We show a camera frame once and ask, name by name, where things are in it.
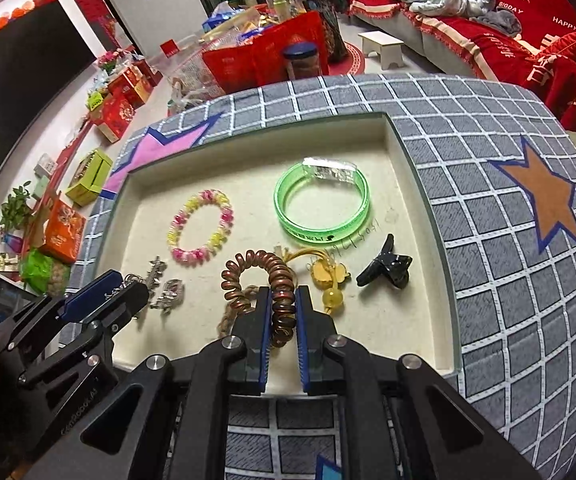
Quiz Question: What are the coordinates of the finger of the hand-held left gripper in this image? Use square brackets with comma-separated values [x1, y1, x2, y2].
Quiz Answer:
[0, 269, 123, 357]
[16, 281, 151, 392]

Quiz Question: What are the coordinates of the pink yellow beaded bracelet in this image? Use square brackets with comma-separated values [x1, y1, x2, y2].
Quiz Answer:
[169, 189, 235, 266]

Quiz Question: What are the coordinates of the flower bouquet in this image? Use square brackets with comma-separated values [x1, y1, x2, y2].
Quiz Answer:
[96, 49, 134, 74]

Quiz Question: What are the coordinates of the red round rug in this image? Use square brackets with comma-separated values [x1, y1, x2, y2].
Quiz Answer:
[328, 41, 367, 77]

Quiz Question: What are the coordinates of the white small stool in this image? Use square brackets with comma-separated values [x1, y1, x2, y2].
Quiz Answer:
[357, 30, 405, 71]

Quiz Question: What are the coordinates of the orange cardboard box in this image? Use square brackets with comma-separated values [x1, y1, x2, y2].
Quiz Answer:
[36, 199, 88, 266]

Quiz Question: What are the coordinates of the black hair claw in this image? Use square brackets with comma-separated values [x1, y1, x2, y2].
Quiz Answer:
[356, 233, 414, 290]

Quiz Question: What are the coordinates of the potted green plant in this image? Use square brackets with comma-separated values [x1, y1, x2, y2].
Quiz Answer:
[0, 185, 34, 234]

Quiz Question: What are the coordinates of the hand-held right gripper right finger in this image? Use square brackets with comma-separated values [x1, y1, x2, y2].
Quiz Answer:
[295, 291, 544, 480]

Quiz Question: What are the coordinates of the red sofa cover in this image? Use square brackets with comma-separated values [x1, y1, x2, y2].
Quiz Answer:
[347, 0, 576, 132]

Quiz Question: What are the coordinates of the brown spiral hair tie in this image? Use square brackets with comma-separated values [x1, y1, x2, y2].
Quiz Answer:
[221, 249, 297, 349]

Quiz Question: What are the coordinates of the braided rope bracelet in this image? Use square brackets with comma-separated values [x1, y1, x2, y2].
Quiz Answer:
[216, 284, 259, 342]

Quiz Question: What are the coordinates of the silver metal hair clip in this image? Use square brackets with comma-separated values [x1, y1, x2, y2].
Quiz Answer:
[122, 255, 165, 293]

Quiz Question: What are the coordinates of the green snack packet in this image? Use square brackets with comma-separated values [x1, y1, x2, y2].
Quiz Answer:
[20, 248, 72, 296]

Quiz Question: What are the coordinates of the green shallow cardboard box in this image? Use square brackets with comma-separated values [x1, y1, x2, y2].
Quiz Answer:
[80, 111, 461, 397]

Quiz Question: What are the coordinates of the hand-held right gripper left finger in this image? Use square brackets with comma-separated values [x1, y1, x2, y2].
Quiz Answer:
[25, 286, 273, 480]

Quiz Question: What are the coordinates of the white door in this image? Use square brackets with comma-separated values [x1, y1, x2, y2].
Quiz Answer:
[102, 0, 205, 61]

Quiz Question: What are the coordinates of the black television screen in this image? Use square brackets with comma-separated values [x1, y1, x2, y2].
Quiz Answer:
[0, 0, 102, 190]

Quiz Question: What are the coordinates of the yellow tassel pendant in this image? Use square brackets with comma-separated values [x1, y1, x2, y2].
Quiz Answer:
[279, 245, 352, 314]

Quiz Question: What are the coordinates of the green translucent plastic bracelet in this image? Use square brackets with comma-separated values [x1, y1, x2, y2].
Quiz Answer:
[274, 156, 371, 246]

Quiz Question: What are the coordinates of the silver rhinestone hair clip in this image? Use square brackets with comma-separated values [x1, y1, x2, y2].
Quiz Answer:
[150, 279, 187, 317]

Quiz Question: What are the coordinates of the grey checked tablecloth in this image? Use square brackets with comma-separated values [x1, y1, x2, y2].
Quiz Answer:
[65, 74, 576, 480]

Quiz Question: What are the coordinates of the red gift bag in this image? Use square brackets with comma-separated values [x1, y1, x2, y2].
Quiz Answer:
[202, 10, 329, 96]

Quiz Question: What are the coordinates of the clear plastic basket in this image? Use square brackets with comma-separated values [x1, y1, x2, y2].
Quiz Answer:
[169, 49, 225, 112]

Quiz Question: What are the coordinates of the jar with blue lid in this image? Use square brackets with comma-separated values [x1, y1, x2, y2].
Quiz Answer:
[282, 43, 320, 81]

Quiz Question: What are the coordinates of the grey garment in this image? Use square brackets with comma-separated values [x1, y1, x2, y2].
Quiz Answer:
[477, 6, 525, 37]

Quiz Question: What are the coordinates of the red gift box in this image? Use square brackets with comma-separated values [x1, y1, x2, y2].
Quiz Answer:
[92, 91, 137, 144]

